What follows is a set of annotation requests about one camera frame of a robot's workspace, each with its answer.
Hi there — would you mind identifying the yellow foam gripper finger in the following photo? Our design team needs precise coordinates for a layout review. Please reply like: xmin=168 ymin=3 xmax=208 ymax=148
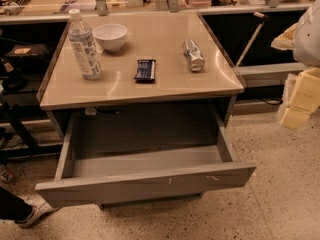
xmin=271 ymin=24 xmax=297 ymax=50
xmin=279 ymin=67 xmax=320 ymax=130

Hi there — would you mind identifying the grey top drawer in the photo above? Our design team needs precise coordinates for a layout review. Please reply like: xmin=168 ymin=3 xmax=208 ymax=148
xmin=36 ymin=107 xmax=255 ymax=207

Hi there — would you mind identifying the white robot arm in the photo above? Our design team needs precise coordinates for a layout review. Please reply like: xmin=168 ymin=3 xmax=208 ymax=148
xmin=271 ymin=0 xmax=320 ymax=130

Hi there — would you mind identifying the grey drawer cabinet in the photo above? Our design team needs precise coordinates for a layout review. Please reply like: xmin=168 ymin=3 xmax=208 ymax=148
xmin=36 ymin=12 xmax=255 ymax=207

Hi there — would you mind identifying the silver blue soda can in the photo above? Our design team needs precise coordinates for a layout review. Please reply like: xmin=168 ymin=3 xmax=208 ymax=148
xmin=182 ymin=39 xmax=205 ymax=72

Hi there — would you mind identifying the dark blue snack packet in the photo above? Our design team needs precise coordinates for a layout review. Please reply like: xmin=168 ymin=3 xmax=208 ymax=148
xmin=134 ymin=59 xmax=156 ymax=82

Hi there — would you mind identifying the white ceramic bowl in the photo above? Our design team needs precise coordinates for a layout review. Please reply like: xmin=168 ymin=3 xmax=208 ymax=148
xmin=93 ymin=24 xmax=128 ymax=52

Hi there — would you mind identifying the clear plastic water bottle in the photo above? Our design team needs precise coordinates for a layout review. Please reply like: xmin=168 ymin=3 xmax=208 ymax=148
xmin=68 ymin=9 xmax=102 ymax=80

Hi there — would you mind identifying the black bag with label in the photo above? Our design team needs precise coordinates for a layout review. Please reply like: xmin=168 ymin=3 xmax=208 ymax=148
xmin=4 ymin=44 xmax=51 ymax=74

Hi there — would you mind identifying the black metal stand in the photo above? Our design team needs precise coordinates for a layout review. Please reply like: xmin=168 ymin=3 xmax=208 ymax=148
xmin=0 ymin=102 xmax=62 ymax=161

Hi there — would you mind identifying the white sneaker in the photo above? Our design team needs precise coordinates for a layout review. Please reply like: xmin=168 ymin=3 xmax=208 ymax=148
xmin=14 ymin=201 xmax=58 ymax=229

